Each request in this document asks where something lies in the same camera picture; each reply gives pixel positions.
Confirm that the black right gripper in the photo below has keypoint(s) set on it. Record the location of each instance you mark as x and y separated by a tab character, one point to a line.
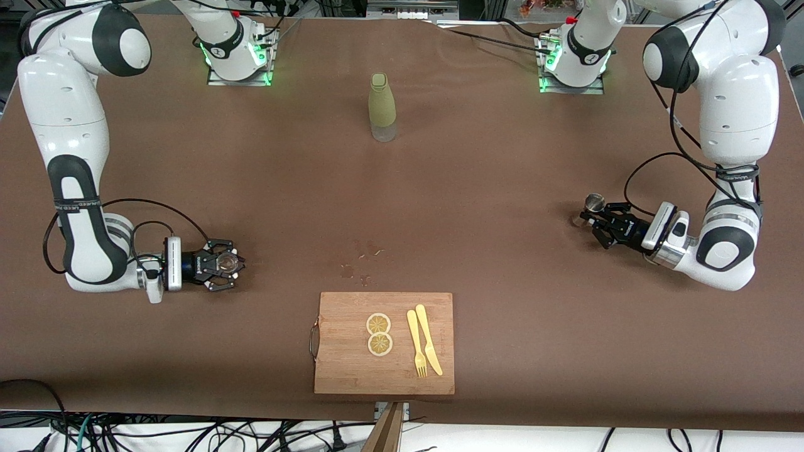
190	266

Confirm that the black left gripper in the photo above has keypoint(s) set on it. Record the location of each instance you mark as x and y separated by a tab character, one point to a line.
630	230

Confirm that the clear glass measuring cup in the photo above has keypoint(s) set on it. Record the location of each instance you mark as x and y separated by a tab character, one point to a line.
227	262

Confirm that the steel double jigger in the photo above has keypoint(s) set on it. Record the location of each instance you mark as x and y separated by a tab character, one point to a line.
594	202

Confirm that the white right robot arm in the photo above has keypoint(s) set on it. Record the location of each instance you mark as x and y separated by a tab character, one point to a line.
63	125

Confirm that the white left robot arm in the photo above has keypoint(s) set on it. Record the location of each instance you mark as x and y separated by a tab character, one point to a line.
735	94

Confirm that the spilled water drops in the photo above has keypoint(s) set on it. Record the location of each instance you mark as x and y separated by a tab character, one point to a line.
347	271

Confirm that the wooden cutting board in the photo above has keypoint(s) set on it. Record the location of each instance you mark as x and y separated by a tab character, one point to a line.
345	370

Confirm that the lemon slice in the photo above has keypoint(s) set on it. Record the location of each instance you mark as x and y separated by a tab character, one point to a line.
380	344
378	324

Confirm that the brown table cover sheet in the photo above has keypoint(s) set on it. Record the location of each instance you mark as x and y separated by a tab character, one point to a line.
440	207

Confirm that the yellow plastic fork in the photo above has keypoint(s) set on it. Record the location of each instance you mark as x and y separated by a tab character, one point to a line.
412	329

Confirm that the yellow plastic knife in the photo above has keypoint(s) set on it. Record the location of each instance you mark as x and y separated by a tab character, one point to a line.
422	320

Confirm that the green sleeved glass bottle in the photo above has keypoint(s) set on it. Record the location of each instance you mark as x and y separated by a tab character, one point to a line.
382	103

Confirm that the grey power strip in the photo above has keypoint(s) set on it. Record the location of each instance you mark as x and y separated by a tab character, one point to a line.
408	11

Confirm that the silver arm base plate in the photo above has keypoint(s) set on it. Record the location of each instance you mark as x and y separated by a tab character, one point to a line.
571	90
239	83

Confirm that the metal post bracket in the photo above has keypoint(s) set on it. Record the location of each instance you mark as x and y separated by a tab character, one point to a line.
378	409

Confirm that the brown wooden post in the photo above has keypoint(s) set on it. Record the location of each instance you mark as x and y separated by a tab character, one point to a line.
384	436

